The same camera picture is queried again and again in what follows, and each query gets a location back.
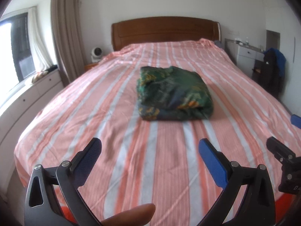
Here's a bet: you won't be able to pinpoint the green patterned silk jacket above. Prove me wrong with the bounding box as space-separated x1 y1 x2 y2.
136 66 214 121

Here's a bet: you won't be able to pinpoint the black and blue hanging clothes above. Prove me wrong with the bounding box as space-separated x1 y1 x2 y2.
253 47 287 98

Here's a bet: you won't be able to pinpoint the person's left hand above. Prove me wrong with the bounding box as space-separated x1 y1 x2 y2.
101 203 156 226

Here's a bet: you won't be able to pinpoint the white bedside drawer cabinet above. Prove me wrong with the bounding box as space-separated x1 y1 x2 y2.
237 45 264 78

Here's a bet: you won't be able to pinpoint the white window side cabinet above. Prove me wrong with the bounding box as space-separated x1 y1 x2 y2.
1 69 63 193

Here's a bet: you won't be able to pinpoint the pink striped bed sheet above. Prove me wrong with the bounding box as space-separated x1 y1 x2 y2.
14 39 300 225

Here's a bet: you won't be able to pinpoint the sheer white curtain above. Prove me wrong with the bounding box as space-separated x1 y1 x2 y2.
27 6 57 72

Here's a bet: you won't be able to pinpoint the white round fan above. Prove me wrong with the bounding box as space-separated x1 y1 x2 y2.
91 47 103 63

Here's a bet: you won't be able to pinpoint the beige curtain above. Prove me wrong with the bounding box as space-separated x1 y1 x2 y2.
50 0 86 86

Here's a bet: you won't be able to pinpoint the brown wooden headboard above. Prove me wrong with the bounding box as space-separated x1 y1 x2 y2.
111 16 221 51

